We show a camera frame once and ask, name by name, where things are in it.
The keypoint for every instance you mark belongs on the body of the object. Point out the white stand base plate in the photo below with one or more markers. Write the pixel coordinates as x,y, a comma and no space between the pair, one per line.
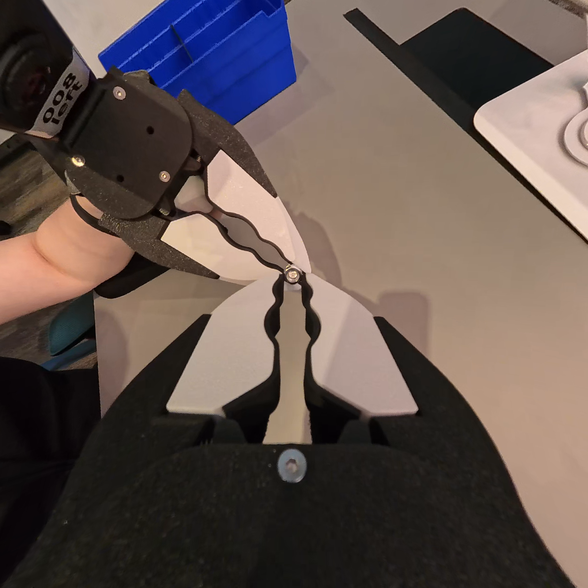
519,138

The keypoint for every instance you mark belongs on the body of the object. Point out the person's black trousers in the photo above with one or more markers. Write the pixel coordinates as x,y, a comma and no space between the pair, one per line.
41,436

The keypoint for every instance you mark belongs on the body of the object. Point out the blue bin with divider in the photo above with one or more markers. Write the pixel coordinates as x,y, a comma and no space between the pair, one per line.
220,59

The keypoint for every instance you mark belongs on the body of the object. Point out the grey desk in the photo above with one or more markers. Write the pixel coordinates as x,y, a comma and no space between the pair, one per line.
390,206

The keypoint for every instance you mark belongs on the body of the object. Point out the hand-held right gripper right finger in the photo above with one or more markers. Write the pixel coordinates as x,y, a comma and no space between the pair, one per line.
358,363

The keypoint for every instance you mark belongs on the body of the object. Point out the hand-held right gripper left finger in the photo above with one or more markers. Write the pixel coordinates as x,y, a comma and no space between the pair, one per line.
229,358

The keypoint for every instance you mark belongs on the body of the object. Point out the black wristband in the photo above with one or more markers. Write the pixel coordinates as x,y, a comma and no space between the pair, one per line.
81,215

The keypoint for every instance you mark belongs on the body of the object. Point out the person's left forearm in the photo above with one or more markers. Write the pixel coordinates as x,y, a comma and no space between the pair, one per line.
55,266

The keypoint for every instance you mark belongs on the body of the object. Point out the silver bolt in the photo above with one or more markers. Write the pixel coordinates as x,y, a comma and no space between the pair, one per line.
291,274

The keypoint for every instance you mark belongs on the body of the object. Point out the dark office chair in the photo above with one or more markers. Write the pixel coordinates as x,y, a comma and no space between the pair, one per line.
69,335

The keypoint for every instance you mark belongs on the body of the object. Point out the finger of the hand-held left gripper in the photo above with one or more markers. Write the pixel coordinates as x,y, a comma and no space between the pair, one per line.
262,206
206,248

